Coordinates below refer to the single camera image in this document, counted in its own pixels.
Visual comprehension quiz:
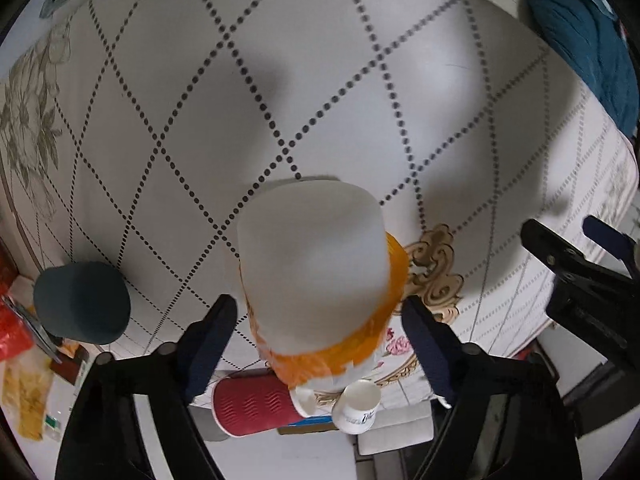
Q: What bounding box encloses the red plastic bag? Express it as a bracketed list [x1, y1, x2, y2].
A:
[0, 249, 35, 362]

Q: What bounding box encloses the white cup with orange band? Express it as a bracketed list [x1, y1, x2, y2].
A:
[236, 176, 407, 397]

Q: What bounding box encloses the red ribbed paper cup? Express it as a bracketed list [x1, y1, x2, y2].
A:
[212, 372, 317, 442]

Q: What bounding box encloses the white dotted diamond bed sheet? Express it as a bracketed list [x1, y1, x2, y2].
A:
[0, 0, 640, 411]

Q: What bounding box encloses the yellow packet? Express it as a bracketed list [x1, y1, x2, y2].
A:
[2, 352, 55, 442]

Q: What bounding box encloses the dark teal cup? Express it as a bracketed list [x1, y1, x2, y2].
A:
[33, 261, 132, 346]

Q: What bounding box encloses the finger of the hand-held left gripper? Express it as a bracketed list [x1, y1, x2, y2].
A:
[520, 218, 603, 286]
[582, 214, 640, 279]

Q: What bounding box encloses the small white paper cup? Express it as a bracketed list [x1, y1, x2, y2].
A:
[331, 380, 382, 434]

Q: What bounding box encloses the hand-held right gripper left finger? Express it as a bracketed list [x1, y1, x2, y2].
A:
[55, 294, 239, 480]

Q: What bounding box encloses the teal blue cloth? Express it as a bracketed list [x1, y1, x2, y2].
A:
[515, 0, 640, 138]

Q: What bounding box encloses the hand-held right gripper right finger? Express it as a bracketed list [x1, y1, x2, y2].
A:
[401, 296, 584, 480]

